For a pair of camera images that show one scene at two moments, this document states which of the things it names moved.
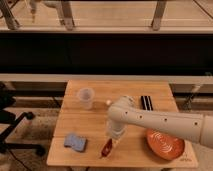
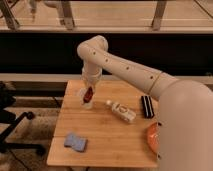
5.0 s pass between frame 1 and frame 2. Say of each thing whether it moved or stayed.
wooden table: stayed
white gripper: moved
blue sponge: stayed
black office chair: stayed
